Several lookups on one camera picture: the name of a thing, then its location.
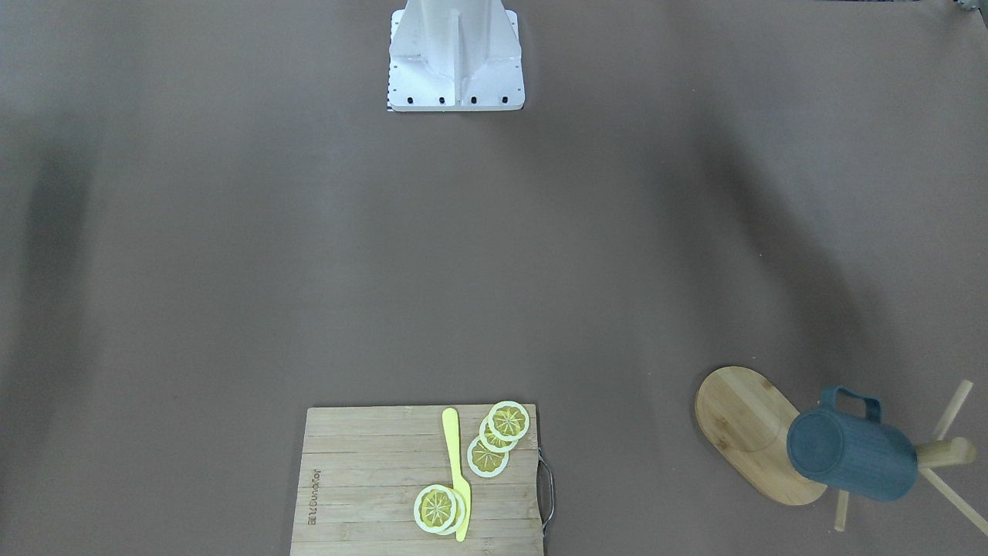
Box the dark blue ribbed mug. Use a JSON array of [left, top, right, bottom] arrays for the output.
[[787, 385, 919, 502]]

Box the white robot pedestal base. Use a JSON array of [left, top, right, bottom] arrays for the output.
[[386, 1, 526, 113]]

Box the yellow plastic knife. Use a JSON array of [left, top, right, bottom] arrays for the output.
[[442, 407, 472, 542]]

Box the lemon slice under pair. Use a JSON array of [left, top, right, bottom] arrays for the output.
[[438, 489, 467, 536]]

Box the wooden cup storage rack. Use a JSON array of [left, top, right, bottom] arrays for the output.
[[694, 366, 986, 531]]

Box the wooden cutting board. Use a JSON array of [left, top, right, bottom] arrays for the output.
[[290, 402, 555, 555]]

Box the lemon slice top of pair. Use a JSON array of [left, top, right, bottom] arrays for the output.
[[413, 483, 455, 535]]

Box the lemon slice middle of row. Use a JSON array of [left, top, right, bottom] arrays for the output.
[[479, 416, 519, 453]]

